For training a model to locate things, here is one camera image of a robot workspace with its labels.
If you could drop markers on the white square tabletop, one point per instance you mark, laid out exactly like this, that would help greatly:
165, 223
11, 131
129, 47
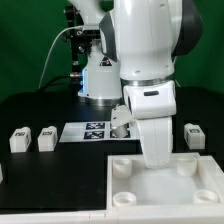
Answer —
187, 179

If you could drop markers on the white front rail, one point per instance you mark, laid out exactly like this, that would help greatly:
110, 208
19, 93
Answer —
198, 215

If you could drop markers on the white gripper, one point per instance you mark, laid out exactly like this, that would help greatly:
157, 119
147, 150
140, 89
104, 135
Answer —
150, 110

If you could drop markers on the white block left edge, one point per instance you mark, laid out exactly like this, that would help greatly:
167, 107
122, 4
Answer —
1, 174

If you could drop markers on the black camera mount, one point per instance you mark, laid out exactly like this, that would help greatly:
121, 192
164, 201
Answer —
79, 36

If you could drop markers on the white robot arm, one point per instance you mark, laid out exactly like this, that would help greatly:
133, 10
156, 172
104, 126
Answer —
130, 65

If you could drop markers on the white marker sheet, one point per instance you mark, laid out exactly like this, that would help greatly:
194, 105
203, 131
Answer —
93, 131

